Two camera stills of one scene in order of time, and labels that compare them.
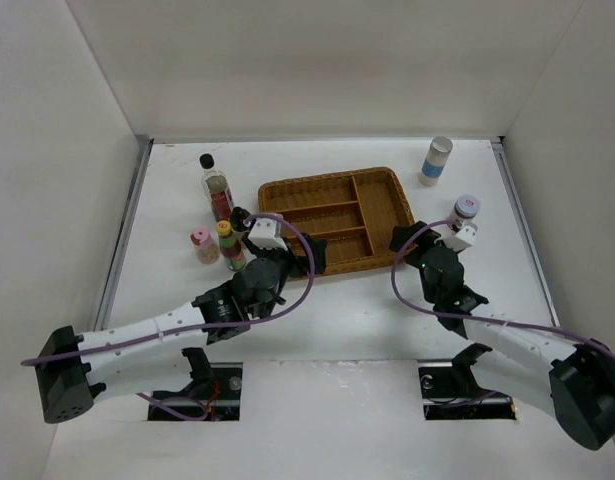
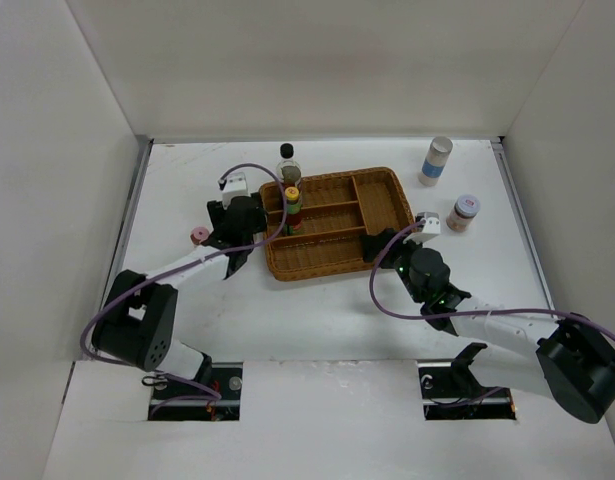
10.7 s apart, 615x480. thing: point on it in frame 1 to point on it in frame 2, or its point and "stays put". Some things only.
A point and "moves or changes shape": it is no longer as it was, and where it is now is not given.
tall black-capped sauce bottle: [216, 188] to [288, 170]
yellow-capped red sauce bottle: [230, 246] moves or changes shape
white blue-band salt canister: [435, 160] stays put
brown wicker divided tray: [356, 211] stays put
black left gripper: [287, 255] to [218, 213]
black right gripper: [412, 257] to [372, 244]
